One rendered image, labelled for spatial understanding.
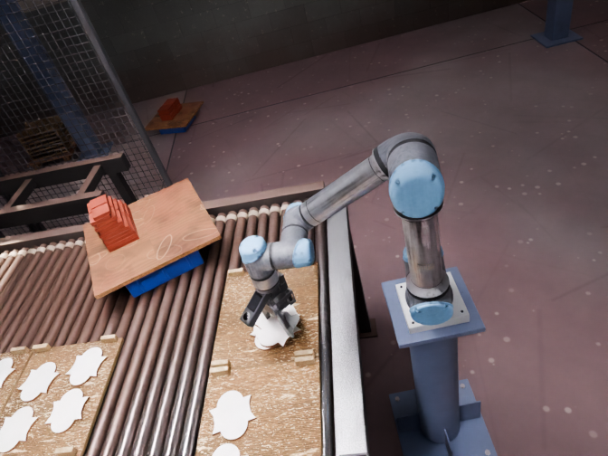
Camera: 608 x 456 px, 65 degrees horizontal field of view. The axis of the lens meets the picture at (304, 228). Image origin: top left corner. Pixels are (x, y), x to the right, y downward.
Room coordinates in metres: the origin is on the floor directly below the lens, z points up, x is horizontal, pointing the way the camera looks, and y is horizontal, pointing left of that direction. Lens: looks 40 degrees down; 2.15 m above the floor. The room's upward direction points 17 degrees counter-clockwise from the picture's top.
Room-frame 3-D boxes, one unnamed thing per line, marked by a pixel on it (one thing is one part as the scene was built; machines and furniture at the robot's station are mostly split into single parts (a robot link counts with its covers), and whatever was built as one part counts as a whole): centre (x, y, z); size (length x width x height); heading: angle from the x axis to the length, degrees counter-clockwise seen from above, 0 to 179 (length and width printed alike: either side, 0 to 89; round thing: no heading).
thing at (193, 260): (1.54, 0.60, 0.97); 0.31 x 0.31 x 0.10; 15
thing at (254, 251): (0.96, 0.14, 1.29); 0.09 x 0.08 x 0.11; 74
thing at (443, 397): (0.97, -0.32, 0.44); 0.38 x 0.38 x 0.87; 84
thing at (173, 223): (1.61, 0.62, 1.03); 0.50 x 0.50 x 0.02; 15
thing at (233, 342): (1.08, 0.20, 0.93); 0.41 x 0.35 x 0.02; 168
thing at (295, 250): (0.95, 0.05, 1.29); 0.11 x 0.11 x 0.08; 74
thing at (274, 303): (0.97, 0.14, 1.13); 0.09 x 0.08 x 0.12; 123
